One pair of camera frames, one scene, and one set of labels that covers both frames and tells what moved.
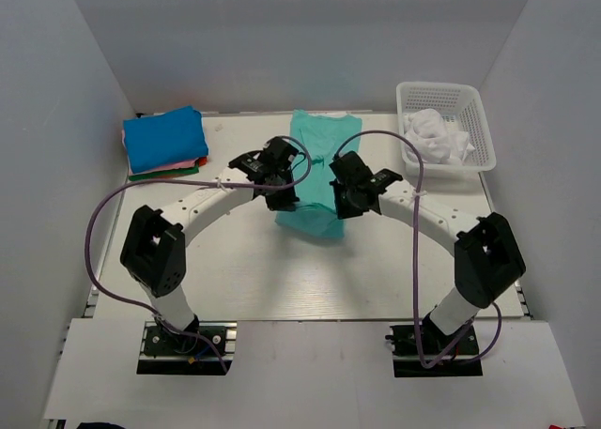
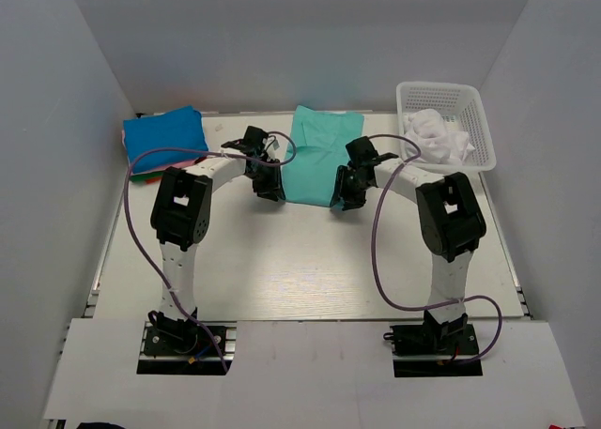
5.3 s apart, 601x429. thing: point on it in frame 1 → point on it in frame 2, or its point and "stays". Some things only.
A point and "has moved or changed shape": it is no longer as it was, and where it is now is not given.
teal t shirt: (319, 140) has moved or changed shape
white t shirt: (427, 132) stays
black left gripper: (284, 204) → (274, 187)
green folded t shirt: (162, 175) stays
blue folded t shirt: (165, 140) stays
